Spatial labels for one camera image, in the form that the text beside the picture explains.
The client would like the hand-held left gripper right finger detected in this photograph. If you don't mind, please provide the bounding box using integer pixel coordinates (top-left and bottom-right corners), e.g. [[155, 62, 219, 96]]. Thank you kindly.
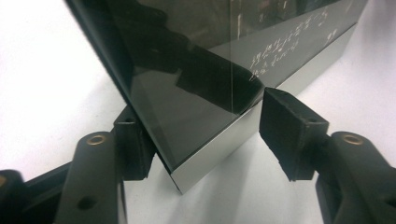
[[258, 87, 396, 224]]

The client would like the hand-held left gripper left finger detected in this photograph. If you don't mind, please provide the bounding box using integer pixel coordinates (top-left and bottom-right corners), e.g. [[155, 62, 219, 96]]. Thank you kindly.
[[55, 105, 157, 224]]

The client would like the white paper sheet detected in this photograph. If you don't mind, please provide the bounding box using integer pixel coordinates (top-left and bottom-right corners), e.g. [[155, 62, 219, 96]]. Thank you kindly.
[[0, 0, 396, 224]]

